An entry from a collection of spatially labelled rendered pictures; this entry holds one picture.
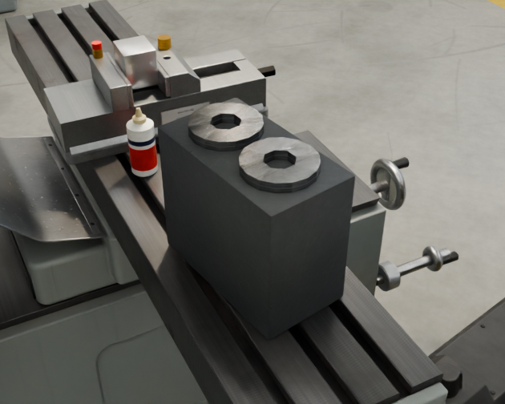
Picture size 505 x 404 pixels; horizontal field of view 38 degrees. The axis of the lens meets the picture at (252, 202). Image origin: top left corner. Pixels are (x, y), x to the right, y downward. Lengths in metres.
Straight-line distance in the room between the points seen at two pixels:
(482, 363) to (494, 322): 0.10
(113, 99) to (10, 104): 2.16
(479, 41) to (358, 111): 0.94
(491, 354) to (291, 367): 0.58
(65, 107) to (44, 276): 0.26
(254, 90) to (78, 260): 0.40
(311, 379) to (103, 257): 0.48
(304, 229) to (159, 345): 0.64
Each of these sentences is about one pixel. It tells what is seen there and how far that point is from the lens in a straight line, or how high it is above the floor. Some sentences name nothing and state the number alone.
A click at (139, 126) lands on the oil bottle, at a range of 1.09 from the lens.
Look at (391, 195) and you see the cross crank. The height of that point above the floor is 0.60.
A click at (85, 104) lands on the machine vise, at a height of 0.99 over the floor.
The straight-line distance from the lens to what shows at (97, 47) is 1.23.
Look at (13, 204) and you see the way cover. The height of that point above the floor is 0.89.
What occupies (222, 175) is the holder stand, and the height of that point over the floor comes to 1.10.
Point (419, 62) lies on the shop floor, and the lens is 3.57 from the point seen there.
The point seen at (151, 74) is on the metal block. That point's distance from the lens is 1.20.
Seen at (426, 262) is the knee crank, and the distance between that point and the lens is 1.63.
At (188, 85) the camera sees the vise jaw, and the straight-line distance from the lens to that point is 1.19.
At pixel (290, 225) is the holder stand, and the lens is 0.78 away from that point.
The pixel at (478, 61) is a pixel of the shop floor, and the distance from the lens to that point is 3.64.
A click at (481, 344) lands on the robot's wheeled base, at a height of 0.59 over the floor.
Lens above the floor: 1.57
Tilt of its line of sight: 38 degrees down
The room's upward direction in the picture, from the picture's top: straight up
